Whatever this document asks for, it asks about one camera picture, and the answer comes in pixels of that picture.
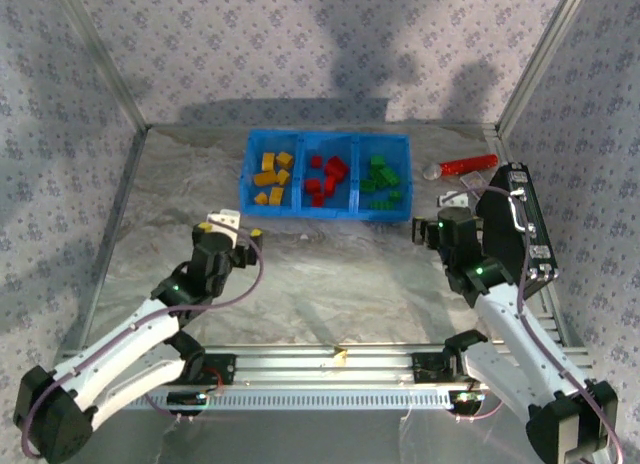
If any red toy microphone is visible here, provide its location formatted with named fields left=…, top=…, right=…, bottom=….
left=422, top=153, right=500, bottom=181

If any blue three-compartment bin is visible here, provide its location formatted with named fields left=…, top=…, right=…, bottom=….
left=238, top=128, right=416, bottom=223

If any small circuit board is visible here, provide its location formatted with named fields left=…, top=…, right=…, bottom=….
left=449, top=390, right=485, bottom=408
left=167, top=391, right=207, bottom=406

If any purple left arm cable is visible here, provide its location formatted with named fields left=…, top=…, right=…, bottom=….
left=22, top=228, right=265, bottom=459

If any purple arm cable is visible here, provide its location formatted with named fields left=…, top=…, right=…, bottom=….
left=22, top=228, right=265, bottom=459
left=449, top=185, right=626, bottom=464

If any black case with silver handle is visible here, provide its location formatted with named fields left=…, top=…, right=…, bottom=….
left=474, top=161, right=559, bottom=300

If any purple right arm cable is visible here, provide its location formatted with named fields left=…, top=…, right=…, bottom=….
left=449, top=185, right=626, bottom=464

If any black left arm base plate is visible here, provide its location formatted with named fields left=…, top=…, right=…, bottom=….
left=189, top=352, right=237, bottom=386

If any aluminium mounting rail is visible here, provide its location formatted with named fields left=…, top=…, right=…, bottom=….
left=54, top=343, right=591, bottom=390

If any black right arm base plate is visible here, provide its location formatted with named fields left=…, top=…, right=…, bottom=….
left=412, top=351, right=461, bottom=385

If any white slotted cable duct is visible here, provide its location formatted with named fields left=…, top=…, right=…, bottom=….
left=124, top=387, right=501, bottom=411

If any aluminium frame post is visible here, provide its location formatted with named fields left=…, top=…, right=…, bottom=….
left=497, top=0, right=594, bottom=135
left=52, top=0, right=150, bottom=133

